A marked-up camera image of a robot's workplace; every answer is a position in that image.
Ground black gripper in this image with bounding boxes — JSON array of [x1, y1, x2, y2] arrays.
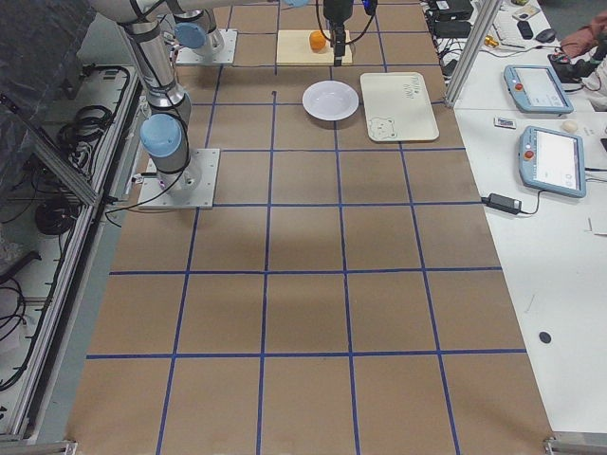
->
[[323, 0, 353, 66]]

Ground orange fruit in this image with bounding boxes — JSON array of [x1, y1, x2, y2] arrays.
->
[[308, 30, 326, 52]]

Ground white round plate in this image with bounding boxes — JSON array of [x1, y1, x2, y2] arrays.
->
[[302, 81, 359, 121]]

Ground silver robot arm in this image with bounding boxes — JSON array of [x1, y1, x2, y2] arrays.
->
[[89, 1, 200, 193], [170, 1, 354, 66]]

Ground cream bear tray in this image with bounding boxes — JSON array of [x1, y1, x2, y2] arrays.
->
[[359, 72, 439, 142]]

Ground bamboo cutting board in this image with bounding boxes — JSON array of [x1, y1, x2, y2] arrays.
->
[[276, 29, 335, 66]]

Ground far blue teach pendant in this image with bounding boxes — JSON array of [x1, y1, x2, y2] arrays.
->
[[503, 64, 574, 115]]

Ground blue teach pendant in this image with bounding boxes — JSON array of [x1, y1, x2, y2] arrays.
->
[[518, 126, 586, 198], [503, 64, 574, 115]]

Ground black power adapter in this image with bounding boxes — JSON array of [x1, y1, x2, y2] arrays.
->
[[481, 193, 522, 215]]

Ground near blue teach pendant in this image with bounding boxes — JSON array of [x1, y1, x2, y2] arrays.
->
[[518, 126, 586, 198]]

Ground aluminium frame post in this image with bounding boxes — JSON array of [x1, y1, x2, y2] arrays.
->
[[444, 0, 502, 108]]

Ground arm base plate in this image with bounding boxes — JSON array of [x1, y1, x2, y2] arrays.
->
[[175, 27, 238, 66], [138, 149, 220, 210]]

